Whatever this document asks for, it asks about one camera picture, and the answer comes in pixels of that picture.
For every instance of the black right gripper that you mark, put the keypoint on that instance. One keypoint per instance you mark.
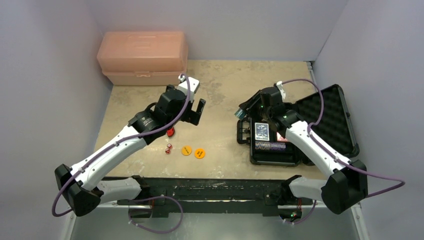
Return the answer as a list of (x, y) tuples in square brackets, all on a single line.
[(249, 108)]

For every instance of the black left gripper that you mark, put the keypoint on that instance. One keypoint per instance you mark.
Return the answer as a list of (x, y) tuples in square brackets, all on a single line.
[(192, 116)]

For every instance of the green poker chip stack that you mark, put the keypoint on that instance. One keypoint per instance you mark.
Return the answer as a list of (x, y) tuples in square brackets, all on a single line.
[(240, 114)]

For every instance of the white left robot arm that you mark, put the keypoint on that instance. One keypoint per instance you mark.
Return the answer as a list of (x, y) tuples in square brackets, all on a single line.
[(83, 185)]

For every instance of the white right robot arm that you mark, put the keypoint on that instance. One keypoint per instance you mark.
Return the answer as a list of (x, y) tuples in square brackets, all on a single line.
[(346, 181)]

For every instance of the black poker set case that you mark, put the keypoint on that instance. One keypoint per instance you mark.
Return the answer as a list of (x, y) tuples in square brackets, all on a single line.
[(335, 128)]

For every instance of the red utility knife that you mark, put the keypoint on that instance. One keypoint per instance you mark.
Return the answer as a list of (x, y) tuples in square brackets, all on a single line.
[(170, 132)]

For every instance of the blue playing card deck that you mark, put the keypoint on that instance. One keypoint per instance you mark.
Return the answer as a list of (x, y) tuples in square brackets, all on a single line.
[(261, 131)]

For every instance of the yellow big blind button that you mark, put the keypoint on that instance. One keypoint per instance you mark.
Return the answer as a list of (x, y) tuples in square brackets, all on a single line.
[(186, 150)]

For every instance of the orange small blind button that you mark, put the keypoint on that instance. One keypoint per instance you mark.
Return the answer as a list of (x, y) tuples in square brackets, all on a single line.
[(199, 153)]

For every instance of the red playing card deck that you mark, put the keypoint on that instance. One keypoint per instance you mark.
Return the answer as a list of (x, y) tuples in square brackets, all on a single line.
[(280, 138)]

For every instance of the blue purple chip row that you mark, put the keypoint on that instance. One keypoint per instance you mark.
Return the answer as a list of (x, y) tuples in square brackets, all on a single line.
[(270, 146)]

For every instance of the pink plastic storage box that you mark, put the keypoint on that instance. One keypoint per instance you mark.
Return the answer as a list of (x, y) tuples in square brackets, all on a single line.
[(143, 58)]

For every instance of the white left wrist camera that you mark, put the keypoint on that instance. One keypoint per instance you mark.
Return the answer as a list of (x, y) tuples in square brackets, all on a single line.
[(188, 85)]

